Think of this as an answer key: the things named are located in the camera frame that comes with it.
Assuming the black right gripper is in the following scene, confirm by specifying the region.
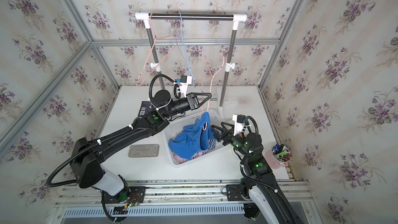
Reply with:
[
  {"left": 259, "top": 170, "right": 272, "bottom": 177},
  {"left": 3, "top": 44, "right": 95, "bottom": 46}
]
[{"left": 214, "top": 121, "right": 253, "bottom": 162}]

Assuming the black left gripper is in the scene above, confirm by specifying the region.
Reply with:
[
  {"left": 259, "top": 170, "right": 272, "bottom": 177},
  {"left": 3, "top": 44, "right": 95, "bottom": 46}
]
[{"left": 162, "top": 92, "right": 210, "bottom": 120}]

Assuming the light blue wire hanger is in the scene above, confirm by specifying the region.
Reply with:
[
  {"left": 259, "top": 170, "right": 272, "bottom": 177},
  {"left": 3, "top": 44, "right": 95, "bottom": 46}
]
[{"left": 177, "top": 11, "right": 196, "bottom": 87}]

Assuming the pink tank top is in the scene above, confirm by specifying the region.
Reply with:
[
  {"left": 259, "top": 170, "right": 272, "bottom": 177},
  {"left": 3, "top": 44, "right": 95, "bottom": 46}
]
[{"left": 173, "top": 151, "right": 207, "bottom": 164}]

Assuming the pink wire hanger striped top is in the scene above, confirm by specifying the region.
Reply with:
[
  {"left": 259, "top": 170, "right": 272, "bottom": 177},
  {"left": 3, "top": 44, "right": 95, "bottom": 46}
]
[{"left": 135, "top": 12, "right": 181, "bottom": 87}]

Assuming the blue white striped tank top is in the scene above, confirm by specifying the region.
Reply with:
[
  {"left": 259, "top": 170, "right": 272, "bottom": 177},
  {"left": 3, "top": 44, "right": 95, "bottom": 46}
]
[{"left": 207, "top": 140, "right": 218, "bottom": 151}]

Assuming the pink wire hanger blue top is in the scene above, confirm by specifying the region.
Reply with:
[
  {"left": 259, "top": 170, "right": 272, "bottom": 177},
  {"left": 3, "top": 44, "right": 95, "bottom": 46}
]
[{"left": 201, "top": 55, "right": 225, "bottom": 93}]

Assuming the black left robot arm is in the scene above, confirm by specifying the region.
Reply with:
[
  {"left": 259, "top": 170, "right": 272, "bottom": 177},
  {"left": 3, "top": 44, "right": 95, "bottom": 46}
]
[{"left": 46, "top": 74, "right": 212, "bottom": 189}]

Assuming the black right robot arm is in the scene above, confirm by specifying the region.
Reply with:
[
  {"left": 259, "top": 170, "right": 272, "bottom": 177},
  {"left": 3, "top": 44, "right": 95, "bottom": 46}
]
[{"left": 211, "top": 116, "right": 303, "bottom": 224}]

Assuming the white perforated plastic basket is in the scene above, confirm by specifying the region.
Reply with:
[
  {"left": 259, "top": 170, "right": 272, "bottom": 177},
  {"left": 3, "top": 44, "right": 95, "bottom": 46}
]
[{"left": 164, "top": 110, "right": 228, "bottom": 168}]

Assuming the pink pen cup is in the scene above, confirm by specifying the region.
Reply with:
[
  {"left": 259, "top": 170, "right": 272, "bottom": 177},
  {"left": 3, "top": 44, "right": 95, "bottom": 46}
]
[{"left": 265, "top": 144, "right": 292, "bottom": 170}]

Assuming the white metal clothes rack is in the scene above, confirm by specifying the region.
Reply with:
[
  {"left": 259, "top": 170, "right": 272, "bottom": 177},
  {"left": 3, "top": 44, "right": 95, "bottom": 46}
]
[{"left": 135, "top": 12, "right": 247, "bottom": 117}]

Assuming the grey rectangular sponge pad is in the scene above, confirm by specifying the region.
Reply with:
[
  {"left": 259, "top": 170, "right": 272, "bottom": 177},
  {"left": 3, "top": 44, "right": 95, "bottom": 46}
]
[{"left": 128, "top": 144, "right": 160, "bottom": 158}]

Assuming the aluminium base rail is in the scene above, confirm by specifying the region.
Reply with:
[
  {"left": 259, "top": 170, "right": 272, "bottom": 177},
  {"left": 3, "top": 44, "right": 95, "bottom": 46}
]
[{"left": 54, "top": 178, "right": 315, "bottom": 220}]

